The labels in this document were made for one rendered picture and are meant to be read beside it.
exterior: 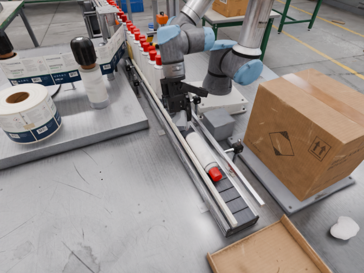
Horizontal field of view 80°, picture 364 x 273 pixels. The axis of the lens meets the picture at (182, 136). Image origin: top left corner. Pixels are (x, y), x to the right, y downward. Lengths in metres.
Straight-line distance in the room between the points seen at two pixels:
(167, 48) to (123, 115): 0.40
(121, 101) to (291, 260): 0.89
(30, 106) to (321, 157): 0.93
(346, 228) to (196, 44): 0.71
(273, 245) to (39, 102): 0.90
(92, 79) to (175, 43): 0.42
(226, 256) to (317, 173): 0.34
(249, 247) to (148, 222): 0.30
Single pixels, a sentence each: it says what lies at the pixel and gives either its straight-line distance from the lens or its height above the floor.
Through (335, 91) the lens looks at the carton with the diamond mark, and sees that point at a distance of 0.82.
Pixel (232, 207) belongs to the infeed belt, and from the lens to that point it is 0.70.
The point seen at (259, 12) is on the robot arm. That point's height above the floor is 1.27.
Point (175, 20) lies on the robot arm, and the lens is 0.89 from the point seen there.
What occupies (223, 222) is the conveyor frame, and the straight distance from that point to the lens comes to 0.67.
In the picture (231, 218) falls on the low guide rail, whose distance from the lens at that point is 0.64.
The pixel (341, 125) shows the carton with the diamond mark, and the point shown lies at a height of 1.12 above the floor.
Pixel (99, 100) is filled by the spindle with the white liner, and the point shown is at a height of 0.93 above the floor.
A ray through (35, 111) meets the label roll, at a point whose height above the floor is 1.00.
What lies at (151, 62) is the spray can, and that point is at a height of 1.04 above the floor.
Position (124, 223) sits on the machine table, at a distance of 0.74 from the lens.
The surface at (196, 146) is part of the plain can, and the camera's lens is 0.76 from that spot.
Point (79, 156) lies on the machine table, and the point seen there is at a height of 0.83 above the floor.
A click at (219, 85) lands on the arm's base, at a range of 1.07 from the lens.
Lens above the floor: 1.48
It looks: 44 degrees down
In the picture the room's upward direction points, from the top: straight up
